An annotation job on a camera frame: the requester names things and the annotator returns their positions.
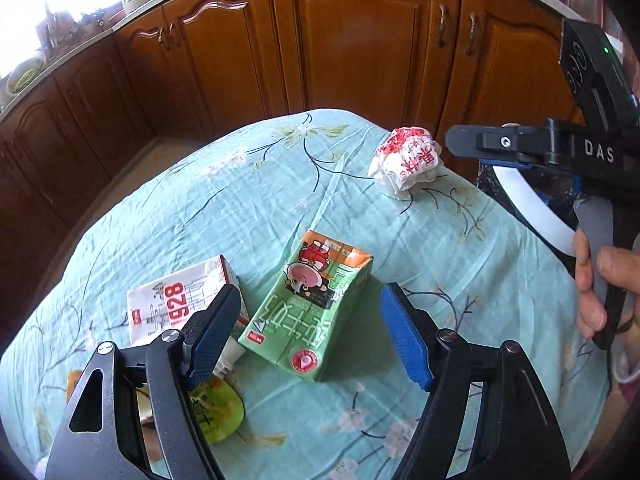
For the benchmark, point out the black bin with white rim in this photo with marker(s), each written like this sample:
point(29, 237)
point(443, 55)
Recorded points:
point(525, 205)

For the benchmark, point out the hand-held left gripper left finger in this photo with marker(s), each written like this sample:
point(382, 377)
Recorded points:
point(212, 335)

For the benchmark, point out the green colander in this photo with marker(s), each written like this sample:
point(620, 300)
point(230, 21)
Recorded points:
point(22, 77)

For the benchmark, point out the white carton with red print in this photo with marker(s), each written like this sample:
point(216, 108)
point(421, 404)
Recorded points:
point(170, 295)

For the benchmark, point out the green drink carton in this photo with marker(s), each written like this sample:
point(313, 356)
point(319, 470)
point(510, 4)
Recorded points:
point(300, 320)

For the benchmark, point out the person's right hand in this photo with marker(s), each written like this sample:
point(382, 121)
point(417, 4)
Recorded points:
point(584, 285)

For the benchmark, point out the yellow green snack pouch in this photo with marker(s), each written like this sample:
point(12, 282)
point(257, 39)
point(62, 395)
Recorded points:
point(220, 410)

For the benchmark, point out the dish rack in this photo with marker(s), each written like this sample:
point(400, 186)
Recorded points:
point(65, 25)

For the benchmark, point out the red orange wrapper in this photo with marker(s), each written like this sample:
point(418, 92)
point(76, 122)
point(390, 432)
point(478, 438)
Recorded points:
point(74, 385)

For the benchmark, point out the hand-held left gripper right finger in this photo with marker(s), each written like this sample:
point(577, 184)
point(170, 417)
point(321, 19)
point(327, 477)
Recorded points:
point(405, 340)

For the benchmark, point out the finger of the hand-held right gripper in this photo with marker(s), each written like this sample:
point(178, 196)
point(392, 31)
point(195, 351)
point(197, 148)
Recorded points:
point(505, 163)
point(500, 142)

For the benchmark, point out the wooden lower cabinets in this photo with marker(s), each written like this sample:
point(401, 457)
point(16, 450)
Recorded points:
point(350, 35)

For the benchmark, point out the white red paper wrapper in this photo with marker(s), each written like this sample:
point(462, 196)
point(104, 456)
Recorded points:
point(405, 160)

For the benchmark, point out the light green floral tablecloth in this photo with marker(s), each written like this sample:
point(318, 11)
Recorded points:
point(200, 200)

